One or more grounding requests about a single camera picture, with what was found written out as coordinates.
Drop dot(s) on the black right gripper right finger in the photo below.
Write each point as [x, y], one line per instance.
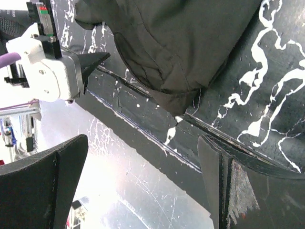
[245, 192]

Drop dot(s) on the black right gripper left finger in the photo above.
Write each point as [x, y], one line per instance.
[36, 192]

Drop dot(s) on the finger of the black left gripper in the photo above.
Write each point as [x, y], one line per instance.
[88, 63]

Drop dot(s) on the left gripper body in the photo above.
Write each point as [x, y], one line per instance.
[49, 79]

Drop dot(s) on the black shirt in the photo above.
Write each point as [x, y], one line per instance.
[172, 47]

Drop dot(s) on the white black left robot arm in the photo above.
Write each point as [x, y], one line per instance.
[13, 24]

